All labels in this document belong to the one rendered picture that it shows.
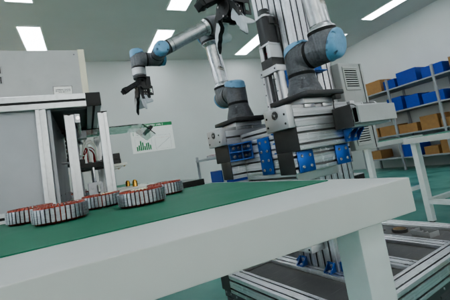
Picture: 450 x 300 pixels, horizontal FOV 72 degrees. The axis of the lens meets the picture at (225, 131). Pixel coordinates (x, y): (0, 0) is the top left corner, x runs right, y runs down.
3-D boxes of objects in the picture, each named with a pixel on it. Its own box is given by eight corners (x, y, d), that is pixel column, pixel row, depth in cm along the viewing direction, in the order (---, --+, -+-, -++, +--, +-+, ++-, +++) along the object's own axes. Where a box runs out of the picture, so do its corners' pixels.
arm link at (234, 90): (233, 100, 169) (228, 76, 170) (223, 106, 181) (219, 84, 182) (252, 99, 174) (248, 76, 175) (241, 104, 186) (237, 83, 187)
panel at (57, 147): (71, 197, 154) (64, 138, 157) (61, 205, 95) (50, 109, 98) (69, 198, 154) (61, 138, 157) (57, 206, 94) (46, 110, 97)
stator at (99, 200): (108, 207, 81) (106, 193, 82) (71, 213, 84) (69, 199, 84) (130, 200, 92) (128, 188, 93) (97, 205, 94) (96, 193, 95)
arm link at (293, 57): (298, 79, 144) (292, 51, 145) (323, 69, 134) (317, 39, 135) (281, 78, 136) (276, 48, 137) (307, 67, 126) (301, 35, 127)
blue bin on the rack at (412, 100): (419, 106, 671) (416, 95, 673) (432, 104, 646) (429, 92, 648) (406, 108, 652) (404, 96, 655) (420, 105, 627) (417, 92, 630)
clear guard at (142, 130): (147, 140, 172) (145, 130, 173) (156, 134, 151) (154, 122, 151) (83, 148, 159) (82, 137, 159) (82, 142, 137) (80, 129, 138)
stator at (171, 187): (181, 189, 102) (179, 178, 102) (186, 191, 91) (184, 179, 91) (146, 196, 99) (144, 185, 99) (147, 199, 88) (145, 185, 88)
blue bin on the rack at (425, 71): (436, 78, 634) (433, 67, 636) (457, 70, 595) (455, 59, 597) (422, 78, 618) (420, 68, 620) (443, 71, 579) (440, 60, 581)
